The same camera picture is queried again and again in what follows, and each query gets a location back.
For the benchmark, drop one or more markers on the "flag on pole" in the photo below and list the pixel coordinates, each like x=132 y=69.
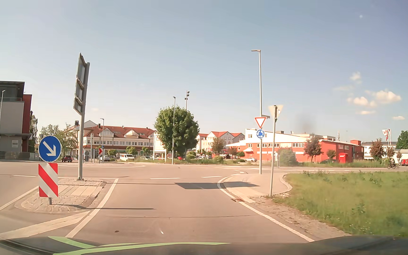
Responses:
x=387 y=134

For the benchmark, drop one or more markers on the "white van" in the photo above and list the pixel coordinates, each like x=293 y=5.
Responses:
x=126 y=157

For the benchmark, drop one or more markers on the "large round green tree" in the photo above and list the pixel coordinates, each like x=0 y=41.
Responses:
x=176 y=129

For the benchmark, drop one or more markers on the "lamp post with give-way sign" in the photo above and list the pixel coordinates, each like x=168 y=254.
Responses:
x=260 y=124

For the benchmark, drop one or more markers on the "blue arrow sign with striped board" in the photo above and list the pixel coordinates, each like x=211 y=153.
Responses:
x=49 y=166

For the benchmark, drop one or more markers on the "red-roofed long building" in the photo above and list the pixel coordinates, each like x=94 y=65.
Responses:
x=119 y=138

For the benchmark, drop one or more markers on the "grey asphalt road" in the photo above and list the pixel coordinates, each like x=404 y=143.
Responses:
x=168 y=198

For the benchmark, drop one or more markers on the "sign panels on grey post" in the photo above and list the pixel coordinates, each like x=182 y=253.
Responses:
x=80 y=106

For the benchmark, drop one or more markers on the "white houses with red roofs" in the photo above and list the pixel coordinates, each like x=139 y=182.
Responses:
x=218 y=138

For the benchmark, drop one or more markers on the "grass field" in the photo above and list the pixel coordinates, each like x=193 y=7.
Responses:
x=367 y=202

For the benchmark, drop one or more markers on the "person on bicycle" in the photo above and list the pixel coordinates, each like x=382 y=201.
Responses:
x=391 y=163

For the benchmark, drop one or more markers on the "car's own bonnet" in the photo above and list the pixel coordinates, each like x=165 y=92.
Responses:
x=197 y=248

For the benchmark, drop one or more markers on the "cobbled traffic island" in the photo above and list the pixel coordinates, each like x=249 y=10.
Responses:
x=71 y=194

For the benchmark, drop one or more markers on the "grey paved pavement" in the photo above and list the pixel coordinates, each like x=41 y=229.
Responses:
x=253 y=184

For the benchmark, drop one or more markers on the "tall grey lamp post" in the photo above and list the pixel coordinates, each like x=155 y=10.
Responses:
x=173 y=131

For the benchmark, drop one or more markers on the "roundabout grass island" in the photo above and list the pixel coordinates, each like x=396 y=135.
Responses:
x=204 y=161

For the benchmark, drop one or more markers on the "grey and red building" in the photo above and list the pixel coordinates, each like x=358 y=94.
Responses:
x=2 y=120

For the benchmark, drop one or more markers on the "road sign seen from behind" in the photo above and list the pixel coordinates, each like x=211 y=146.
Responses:
x=274 y=141

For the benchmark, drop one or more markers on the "road markings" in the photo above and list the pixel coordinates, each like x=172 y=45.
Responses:
x=94 y=210

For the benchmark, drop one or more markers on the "floodlight mast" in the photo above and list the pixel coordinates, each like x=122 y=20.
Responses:
x=186 y=101

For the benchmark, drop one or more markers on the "dark red car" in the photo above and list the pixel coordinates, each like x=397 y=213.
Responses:
x=66 y=158

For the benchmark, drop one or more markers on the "thin lamp post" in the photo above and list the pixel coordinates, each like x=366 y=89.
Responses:
x=102 y=140

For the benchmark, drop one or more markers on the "orange and red building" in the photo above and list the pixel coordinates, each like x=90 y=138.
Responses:
x=296 y=147

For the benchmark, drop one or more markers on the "group of green trees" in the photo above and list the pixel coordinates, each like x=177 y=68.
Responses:
x=55 y=136

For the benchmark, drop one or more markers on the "white car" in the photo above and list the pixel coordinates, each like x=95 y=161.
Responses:
x=250 y=159

